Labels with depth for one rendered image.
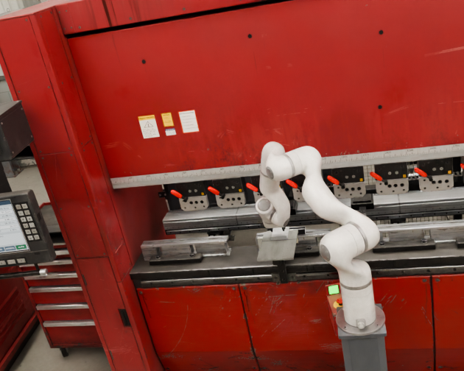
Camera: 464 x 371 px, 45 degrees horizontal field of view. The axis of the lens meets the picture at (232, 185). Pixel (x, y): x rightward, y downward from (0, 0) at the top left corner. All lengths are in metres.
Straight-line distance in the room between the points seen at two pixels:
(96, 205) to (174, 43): 0.88
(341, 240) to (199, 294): 1.28
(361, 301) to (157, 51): 1.43
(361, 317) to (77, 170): 1.50
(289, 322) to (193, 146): 1.09
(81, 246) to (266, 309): 1.04
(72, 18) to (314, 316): 1.92
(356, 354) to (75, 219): 1.53
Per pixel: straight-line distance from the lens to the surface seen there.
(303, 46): 2.57
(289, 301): 3.05
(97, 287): 3.18
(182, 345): 3.41
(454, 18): 2.58
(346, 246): 2.04
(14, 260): 2.83
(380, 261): 2.88
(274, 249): 2.82
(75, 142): 2.78
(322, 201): 2.13
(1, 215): 2.72
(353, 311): 2.23
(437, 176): 2.79
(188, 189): 2.92
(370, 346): 2.31
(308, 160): 2.22
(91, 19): 2.77
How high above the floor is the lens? 2.47
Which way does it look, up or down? 24 degrees down
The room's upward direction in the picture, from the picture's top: 12 degrees counter-clockwise
